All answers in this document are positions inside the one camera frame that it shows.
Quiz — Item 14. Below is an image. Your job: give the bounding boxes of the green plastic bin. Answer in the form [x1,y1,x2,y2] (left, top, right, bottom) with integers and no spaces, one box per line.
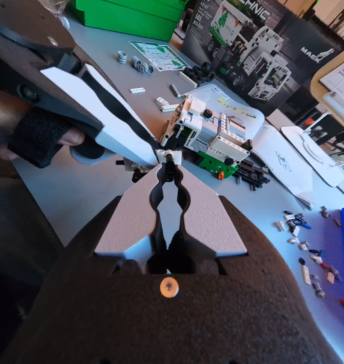
[68,0,189,42]

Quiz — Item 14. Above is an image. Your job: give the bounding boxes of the lego instruction booklet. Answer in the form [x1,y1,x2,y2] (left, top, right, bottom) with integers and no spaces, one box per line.
[186,84,315,211]

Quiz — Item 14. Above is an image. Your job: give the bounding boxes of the green white sticker sheet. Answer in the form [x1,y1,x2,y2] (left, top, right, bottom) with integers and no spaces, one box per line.
[129,41,189,71]

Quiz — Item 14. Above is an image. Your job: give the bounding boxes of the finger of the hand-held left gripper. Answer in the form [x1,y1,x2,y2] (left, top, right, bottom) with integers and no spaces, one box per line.
[80,64,160,149]
[41,67,160,167]

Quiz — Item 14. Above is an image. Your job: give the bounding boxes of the wooden instruction sign board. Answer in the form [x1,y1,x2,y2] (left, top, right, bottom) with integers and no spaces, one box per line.
[310,43,344,123]

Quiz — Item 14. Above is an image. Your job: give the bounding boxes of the pile of black lego tires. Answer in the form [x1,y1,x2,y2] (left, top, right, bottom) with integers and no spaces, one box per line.
[186,62,215,86]

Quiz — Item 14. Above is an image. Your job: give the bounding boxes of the white flat mat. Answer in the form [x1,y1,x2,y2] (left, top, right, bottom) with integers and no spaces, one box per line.
[280,125,344,188]

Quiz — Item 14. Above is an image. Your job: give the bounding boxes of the clear plastic bag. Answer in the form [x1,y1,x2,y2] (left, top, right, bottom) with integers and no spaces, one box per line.
[45,0,73,17]

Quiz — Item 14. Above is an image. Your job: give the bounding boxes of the white green lego truck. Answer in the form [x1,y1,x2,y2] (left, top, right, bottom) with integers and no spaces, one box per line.
[159,95,270,191]

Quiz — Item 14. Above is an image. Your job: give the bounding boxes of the dark lego set box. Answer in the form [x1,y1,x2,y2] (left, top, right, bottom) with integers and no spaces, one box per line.
[180,0,344,118]

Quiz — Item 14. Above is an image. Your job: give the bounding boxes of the white long lego beam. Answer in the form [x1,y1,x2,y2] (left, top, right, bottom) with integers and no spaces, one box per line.
[178,71,198,89]

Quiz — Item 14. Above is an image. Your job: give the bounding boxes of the person's left hand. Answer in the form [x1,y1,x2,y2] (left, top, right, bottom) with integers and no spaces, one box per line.
[0,85,86,162]

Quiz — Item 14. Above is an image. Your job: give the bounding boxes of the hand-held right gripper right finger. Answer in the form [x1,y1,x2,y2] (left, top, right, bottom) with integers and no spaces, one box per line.
[168,164,248,275]

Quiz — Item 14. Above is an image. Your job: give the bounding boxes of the pile of small lego pieces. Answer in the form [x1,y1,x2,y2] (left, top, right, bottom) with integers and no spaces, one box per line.
[274,206,344,309]

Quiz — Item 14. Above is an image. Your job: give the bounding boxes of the white lego block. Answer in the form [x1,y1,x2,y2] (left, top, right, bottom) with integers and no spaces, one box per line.
[116,149,182,182]

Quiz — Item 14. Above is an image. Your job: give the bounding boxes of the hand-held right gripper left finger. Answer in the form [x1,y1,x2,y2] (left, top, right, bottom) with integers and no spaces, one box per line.
[95,163,168,275]

